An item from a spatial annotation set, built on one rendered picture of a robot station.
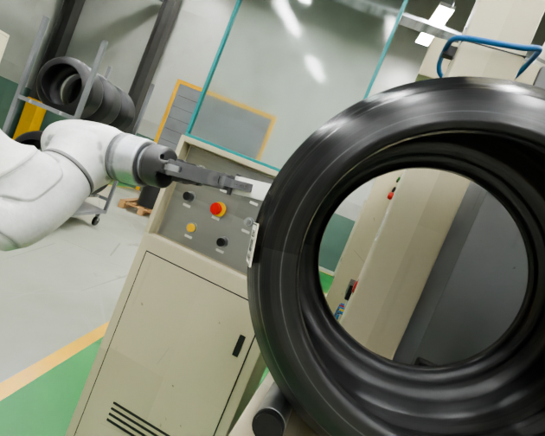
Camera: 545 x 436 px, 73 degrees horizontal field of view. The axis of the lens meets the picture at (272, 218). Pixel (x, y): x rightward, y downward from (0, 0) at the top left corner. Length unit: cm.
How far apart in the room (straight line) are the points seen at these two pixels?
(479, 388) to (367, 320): 24
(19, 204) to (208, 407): 97
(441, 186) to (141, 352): 110
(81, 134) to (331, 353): 61
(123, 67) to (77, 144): 1056
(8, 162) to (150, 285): 83
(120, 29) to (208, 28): 235
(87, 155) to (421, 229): 67
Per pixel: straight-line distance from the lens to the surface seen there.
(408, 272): 87
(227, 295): 126
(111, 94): 446
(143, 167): 67
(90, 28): 1206
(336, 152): 49
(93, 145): 71
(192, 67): 1057
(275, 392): 61
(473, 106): 52
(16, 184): 64
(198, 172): 61
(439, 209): 87
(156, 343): 141
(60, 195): 67
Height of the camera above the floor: 119
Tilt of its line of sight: 3 degrees down
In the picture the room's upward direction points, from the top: 22 degrees clockwise
